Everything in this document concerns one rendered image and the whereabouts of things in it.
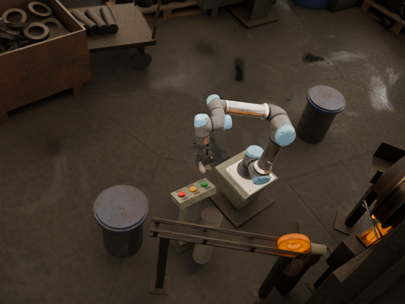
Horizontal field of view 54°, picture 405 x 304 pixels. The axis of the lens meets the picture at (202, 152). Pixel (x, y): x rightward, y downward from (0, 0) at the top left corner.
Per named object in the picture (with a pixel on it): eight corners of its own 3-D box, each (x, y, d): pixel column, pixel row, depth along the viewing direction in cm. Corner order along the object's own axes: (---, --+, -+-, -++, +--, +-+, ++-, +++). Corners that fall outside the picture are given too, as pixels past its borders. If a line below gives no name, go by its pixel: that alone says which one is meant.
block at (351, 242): (348, 271, 211) (368, 250, 192) (337, 278, 207) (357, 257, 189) (334, 254, 216) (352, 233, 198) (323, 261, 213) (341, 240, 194)
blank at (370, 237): (399, 219, 206) (393, 214, 207) (381, 230, 198) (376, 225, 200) (383, 234, 217) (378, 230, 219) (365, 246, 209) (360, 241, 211)
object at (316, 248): (322, 258, 205) (327, 253, 201) (305, 256, 204) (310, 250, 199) (320, 247, 209) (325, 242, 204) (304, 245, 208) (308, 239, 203)
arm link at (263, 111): (285, 100, 233) (210, 90, 213) (291, 113, 226) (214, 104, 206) (275, 113, 241) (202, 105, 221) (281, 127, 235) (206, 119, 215)
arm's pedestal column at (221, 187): (201, 189, 300) (205, 169, 281) (240, 167, 319) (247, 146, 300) (235, 228, 283) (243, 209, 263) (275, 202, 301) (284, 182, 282)
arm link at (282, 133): (261, 168, 267) (291, 112, 225) (268, 187, 258) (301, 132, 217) (244, 169, 263) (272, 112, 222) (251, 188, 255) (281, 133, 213)
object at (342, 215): (364, 213, 306) (414, 153, 251) (360, 240, 289) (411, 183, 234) (339, 202, 309) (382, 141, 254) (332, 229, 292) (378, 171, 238)
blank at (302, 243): (290, 256, 208) (290, 250, 210) (316, 247, 199) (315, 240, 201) (272, 246, 200) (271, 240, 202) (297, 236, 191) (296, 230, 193)
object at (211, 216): (213, 259, 266) (226, 219, 226) (197, 267, 261) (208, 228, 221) (204, 244, 272) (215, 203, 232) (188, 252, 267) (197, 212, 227)
